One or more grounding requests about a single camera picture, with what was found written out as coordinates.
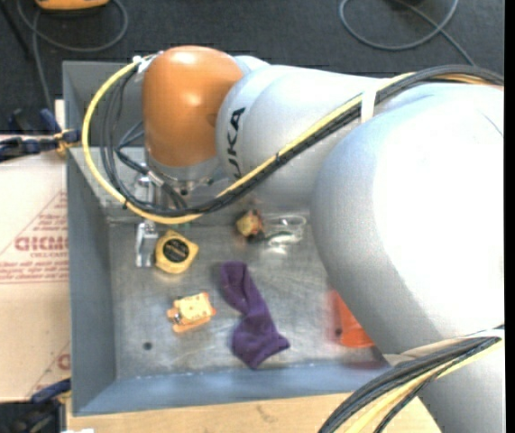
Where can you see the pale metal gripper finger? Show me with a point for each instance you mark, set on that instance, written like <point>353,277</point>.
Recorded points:
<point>151,246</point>
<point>141,251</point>

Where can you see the yellow round tape measure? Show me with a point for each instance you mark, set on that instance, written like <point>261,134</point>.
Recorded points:
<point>176,251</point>

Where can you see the orange and yellow toy block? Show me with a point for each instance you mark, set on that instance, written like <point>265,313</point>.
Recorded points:
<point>191,311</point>

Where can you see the small yellow and brown toy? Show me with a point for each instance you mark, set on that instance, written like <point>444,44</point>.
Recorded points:
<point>248,223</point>

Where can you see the grey metal bin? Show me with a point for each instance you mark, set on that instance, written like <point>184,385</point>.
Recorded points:
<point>158,354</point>

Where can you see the purple cloth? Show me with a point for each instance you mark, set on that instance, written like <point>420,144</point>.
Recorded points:
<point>252,323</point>

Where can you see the clear glass object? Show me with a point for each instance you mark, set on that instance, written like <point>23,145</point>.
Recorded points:
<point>286,230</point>

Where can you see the brown cardboard board red print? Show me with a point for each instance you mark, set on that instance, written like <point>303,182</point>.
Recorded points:
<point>22,323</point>

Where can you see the orange cone-shaped object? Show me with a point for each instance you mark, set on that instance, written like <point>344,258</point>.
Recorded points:
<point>349,327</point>

